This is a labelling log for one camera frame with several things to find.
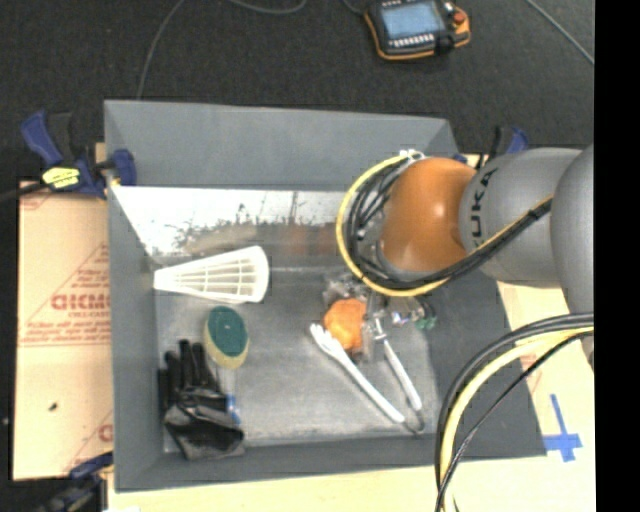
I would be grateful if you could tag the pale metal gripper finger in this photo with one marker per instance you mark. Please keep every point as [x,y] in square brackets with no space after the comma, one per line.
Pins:
[368,342]
[381,332]

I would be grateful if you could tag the orange toy fruit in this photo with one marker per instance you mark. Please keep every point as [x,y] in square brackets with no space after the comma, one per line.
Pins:
[344,322]

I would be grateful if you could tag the white plastic tongs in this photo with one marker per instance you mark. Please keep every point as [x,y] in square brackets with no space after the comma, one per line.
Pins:
[365,382]

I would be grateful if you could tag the clear crumpled plastic piece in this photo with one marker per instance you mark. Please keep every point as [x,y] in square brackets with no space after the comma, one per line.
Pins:
[341,287]

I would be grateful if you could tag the grey metal bin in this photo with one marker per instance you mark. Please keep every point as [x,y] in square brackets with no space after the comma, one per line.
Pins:
[300,390]

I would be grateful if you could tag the green and yellow sponge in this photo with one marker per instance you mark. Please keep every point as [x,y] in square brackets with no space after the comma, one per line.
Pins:
[227,336]

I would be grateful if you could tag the white slotted plastic scoop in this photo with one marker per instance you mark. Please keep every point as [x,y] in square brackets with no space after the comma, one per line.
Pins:
[225,276]

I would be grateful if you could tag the black glove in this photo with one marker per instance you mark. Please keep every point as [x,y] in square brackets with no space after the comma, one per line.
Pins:
[197,415]

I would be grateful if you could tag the brown cardboard board red print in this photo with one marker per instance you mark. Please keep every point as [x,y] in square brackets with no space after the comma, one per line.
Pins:
[60,280]

